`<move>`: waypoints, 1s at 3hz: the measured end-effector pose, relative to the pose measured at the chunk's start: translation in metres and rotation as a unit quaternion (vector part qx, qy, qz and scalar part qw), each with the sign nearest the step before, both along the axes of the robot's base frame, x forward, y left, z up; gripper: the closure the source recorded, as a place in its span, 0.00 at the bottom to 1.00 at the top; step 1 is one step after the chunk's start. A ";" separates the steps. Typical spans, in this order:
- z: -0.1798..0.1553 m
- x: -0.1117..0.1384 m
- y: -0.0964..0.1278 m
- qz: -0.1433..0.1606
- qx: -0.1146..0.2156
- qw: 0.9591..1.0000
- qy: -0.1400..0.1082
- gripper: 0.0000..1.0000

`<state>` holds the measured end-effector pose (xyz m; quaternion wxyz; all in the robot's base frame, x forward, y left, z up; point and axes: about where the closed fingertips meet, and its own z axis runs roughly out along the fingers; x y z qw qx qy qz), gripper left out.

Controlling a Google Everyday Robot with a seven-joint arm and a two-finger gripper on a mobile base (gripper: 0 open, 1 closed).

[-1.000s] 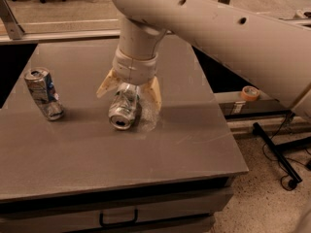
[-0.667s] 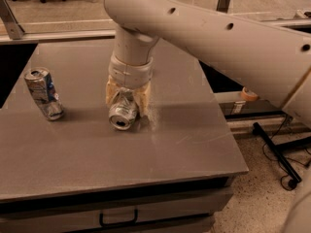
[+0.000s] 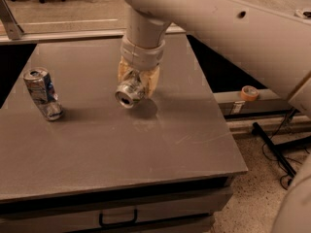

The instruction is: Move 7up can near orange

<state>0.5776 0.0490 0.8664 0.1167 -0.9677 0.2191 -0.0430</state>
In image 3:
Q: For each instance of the black stand leg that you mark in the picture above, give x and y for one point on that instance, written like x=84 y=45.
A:
x=279 y=156

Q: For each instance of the crushed silver 7up can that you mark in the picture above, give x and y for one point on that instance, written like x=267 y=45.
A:
x=130 y=91

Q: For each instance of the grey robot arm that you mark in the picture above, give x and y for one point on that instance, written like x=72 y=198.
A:
x=273 y=48

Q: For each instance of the black drawer handle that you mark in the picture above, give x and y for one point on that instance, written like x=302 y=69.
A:
x=109 y=222

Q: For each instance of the left metal railing bracket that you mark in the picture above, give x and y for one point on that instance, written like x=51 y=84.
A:
x=13 y=30

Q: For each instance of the grey drawer cabinet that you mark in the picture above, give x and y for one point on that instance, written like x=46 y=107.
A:
x=187 y=207

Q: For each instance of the orange tape roll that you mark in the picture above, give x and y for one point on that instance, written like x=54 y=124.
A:
x=249 y=93

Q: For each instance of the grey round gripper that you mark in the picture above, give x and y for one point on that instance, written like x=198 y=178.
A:
x=141 y=56

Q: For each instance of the glass railing panel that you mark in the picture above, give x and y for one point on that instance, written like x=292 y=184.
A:
x=50 y=16

